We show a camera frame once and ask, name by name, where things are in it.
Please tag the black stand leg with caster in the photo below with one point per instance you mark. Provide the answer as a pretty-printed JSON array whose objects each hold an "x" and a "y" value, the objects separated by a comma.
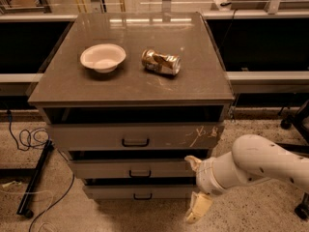
[{"x": 24, "y": 206}]

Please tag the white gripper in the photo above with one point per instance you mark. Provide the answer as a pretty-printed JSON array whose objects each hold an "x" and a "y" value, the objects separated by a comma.
[{"x": 205, "y": 177}]

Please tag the crushed gold soda can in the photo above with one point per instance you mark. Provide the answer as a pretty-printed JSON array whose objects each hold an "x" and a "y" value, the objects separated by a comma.
[{"x": 160, "y": 63}]

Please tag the grey bottom drawer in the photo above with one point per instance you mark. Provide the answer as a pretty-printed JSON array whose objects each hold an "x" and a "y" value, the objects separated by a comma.
[{"x": 143, "y": 192}]

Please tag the grey top drawer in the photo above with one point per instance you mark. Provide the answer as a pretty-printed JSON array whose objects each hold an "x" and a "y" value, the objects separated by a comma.
[{"x": 155, "y": 136}]

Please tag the grey drawer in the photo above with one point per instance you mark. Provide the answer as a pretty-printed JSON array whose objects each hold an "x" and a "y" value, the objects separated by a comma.
[
  {"x": 155, "y": 136},
  {"x": 143, "y": 192},
  {"x": 131, "y": 168}
]

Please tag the grey drawer cabinet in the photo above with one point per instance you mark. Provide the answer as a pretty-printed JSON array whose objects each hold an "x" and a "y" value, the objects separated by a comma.
[{"x": 69, "y": 93}]

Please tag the white paper bowl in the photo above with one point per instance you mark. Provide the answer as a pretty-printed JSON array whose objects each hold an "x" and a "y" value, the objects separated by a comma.
[{"x": 103, "y": 58}]

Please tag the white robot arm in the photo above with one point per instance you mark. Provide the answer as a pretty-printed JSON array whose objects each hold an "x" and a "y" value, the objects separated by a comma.
[{"x": 252, "y": 160}]

